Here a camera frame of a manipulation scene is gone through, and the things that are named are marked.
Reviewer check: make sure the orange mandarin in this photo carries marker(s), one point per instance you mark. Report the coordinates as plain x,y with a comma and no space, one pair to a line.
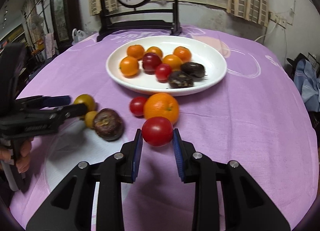
173,61
182,54

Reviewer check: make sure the person's left hand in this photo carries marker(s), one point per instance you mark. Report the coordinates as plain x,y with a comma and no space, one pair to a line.
25,152

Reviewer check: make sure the dark wrinkled passion fruit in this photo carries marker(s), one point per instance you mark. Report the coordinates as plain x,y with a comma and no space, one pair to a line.
108,125
180,80
194,68

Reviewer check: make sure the small green round fruit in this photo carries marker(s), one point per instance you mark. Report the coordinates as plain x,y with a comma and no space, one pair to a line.
85,99
89,119

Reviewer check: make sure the white plastic bag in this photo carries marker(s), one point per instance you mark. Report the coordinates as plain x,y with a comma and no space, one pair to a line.
79,37

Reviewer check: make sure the smooth small orange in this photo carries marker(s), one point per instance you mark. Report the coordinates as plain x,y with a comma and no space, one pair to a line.
129,66

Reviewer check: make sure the white oval plate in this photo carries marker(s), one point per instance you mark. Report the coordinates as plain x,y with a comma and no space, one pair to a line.
212,65

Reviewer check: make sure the red cherry tomato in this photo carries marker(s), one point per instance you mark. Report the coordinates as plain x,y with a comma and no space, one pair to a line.
137,106
157,131
163,72

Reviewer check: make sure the large orange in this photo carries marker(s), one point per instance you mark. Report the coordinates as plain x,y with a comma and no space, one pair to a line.
161,107

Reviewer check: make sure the purple tablecloth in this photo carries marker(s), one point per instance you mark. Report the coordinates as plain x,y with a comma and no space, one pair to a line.
237,120

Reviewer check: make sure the pink cloth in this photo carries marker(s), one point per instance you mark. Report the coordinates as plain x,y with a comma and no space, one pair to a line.
50,45

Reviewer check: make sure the dark red plum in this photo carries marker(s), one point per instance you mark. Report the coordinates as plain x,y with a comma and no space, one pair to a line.
151,62

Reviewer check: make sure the white wall socket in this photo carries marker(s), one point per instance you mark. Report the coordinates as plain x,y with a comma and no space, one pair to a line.
278,19

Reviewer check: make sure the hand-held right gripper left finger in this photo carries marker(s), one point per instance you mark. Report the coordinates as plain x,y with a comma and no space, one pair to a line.
137,153

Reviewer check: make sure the black framed painted screen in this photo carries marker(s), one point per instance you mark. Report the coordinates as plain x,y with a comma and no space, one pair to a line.
136,18

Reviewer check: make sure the yellow-orange orange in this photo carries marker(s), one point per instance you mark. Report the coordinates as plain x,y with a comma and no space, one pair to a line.
135,52

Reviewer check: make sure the standing fan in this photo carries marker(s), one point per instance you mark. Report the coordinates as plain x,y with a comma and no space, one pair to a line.
34,24

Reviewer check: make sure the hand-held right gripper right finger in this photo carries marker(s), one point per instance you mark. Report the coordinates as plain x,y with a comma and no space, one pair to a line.
178,155

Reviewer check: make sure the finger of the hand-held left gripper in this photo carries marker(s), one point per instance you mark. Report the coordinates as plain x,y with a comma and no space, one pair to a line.
75,109
56,100

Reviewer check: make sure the blue cloth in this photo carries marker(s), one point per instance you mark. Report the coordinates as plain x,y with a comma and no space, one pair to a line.
306,83

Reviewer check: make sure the dark wooden cabinet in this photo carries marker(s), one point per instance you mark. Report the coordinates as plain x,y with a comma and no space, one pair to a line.
62,8

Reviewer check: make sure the tiny orange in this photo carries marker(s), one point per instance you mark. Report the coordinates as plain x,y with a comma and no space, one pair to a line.
155,51

